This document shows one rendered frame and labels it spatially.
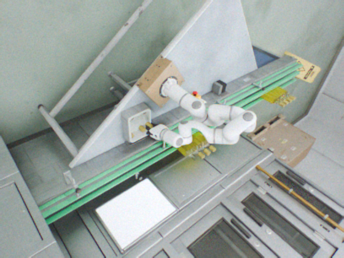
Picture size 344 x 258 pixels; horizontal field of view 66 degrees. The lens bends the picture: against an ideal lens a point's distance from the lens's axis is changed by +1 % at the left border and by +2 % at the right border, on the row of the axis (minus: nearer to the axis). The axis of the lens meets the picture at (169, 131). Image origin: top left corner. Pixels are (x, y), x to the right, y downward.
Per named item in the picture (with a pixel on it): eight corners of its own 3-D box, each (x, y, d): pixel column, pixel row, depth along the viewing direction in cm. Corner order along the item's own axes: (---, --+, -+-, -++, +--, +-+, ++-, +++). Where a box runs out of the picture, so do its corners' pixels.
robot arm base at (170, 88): (156, 85, 160) (174, 98, 153) (171, 71, 161) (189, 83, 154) (164, 98, 173) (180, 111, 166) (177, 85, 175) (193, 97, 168)
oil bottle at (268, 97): (255, 94, 253) (281, 109, 237) (257, 89, 249) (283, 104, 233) (258, 93, 255) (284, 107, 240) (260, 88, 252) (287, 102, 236)
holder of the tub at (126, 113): (123, 142, 185) (129, 148, 181) (120, 111, 167) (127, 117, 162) (144, 132, 194) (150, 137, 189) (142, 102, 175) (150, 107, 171)
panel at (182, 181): (93, 212, 168) (121, 255, 149) (92, 209, 166) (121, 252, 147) (195, 149, 212) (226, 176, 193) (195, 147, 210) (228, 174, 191)
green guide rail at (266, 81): (161, 132, 185) (168, 138, 180) (161, 131, 184) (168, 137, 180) (295, 62, 271) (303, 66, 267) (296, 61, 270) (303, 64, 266)
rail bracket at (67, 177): (62, 179, 162) (78, 205, 149) (55, 161, 150) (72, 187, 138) (69, 175, 164) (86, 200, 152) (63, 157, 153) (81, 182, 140)
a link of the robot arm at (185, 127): (216, 138, 153) (181, 137, 159) (215, 118, 147) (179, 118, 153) (214, 146, 146) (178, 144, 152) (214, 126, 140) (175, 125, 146)
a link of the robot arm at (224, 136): (217, 118, 155) (215, 109, 142) (255, 119, 149) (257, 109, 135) (215, 145, 150) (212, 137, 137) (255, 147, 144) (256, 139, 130)
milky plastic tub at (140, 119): (123, 137, 181) (130, 144, 177) (120, 111, 166) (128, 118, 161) (144, 126, 190) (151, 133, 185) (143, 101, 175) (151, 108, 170)
